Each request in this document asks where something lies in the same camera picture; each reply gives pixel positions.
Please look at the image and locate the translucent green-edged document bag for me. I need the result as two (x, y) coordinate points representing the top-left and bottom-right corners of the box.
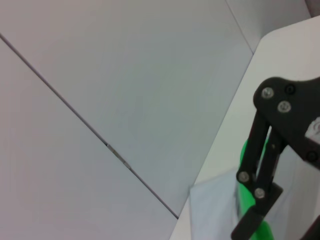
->
(189, 138), (320, 240)

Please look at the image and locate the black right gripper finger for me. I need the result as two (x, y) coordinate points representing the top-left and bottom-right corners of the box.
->
(301, 224), (320, 240)

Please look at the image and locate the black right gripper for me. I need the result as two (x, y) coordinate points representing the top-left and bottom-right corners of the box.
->
(230, 76), (320, 240)

